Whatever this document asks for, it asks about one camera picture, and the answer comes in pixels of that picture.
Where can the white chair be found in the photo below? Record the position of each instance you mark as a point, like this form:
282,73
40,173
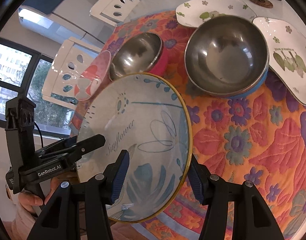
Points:
71,60
112,12

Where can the pink steel bowl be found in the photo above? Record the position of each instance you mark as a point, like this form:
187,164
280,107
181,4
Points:
143,53

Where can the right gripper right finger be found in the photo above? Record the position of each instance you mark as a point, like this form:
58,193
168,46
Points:
211,191

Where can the forest plate print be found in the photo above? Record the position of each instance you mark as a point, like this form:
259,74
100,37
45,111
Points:
193,13
287,52

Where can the blue sunflower round plate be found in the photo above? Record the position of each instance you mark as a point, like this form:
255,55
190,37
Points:
145,115

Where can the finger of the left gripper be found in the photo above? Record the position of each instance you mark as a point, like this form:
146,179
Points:
57,146
77,150

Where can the white chair near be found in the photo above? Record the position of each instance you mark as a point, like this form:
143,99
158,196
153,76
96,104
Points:
71,60

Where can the floral quilted table mat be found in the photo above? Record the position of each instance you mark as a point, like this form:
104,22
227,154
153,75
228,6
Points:
261,138

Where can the person's left hand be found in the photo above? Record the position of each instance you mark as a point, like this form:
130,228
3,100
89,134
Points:
29,200

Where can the white chair far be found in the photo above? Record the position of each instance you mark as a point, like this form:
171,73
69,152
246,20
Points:
112,12

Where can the pink fox bowl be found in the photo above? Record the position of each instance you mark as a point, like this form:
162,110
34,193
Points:
93,77

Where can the blue steel bowl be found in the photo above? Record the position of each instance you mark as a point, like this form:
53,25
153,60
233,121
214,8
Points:
227,57

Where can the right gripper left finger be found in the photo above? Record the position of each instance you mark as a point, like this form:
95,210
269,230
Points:
102,190

